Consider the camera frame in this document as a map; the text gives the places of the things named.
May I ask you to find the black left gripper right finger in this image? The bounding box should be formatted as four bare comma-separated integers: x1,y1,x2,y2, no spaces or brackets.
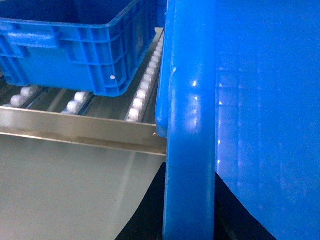
214,173,275,240

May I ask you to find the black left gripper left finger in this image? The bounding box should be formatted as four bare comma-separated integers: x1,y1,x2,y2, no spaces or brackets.
116,163,166,240

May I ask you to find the large blue plastic crate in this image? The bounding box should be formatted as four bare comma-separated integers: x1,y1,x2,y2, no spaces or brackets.
155,0,320,240

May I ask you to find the steel roller shelf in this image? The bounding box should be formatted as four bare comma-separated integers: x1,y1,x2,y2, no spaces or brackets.
0,28,167,156

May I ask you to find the blue crate on roller shelf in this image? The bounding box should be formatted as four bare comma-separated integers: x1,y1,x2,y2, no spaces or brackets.
0,0,167,97

